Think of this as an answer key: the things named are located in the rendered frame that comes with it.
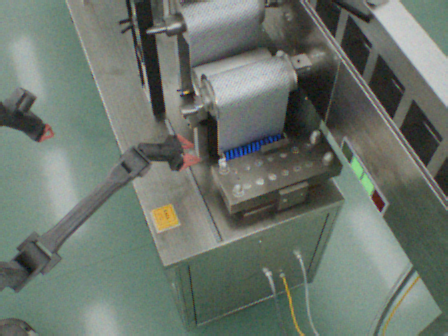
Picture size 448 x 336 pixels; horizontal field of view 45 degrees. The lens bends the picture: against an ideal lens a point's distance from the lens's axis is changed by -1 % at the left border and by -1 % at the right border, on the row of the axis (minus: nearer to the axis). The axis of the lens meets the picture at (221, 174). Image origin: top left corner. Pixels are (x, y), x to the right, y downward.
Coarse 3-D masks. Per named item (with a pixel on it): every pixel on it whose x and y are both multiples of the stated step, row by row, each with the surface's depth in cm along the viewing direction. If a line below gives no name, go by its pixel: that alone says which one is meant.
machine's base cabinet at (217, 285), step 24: (144, 216) 260; (312, 216) 190; (336, 216) 198; (264, 240) 191; (288, 240) 200; (312, 240) 210; (192, 264) 184; (216, 264) 192; (240, 264) 201; (264, 264) 211; (288, 264) 222; (312, 264) 234; (192, 288) 203; (216, 288) 213; (240, 288) 224; (264, 288) 236; (192, 312) 224; (216, 312) 238
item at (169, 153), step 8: (168, 136) 173; (160, 144) 168; (168, 144) 170; (160, 152) 166; (168, 152) 168; (176, 152) 169; (160, 160) 168; (168, 160) 170; (176, 160) 169; (176, 168) 171
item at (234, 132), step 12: (264, 108) 171; (276, 108) 174; (228, 120) 169; (240, 120) 172; (252, 120) 174; (264, 120) 177; (276, 120) 180; (228, 132) 175; (240, 132) 177; (252, 132) 180; (264, 132) 183; (276, 132) 186; (228, 144) 180; (240, 144) 183
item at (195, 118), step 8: (192, 104) 173; (192, 112) 173; (200, 112) 173; (192, 120) 176; (200, 120) 176; (192, 128) 178; (200, 128) 181; (200, 136) 185; (200, 144) 189; (192, 152) 197; (200, 152) 193; (192, 160) 195; (200, 160) 196
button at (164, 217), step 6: (156, 210) 183; (162, 210) 183; (168, 210) 183; (156, 216) 182; (162, 216) 182; (168, 216) 182; (174, 216) 182; (156, 222) 181; (162, 222) 181; (168, 222) 181; (174, 222) 181; (162, 228) 181
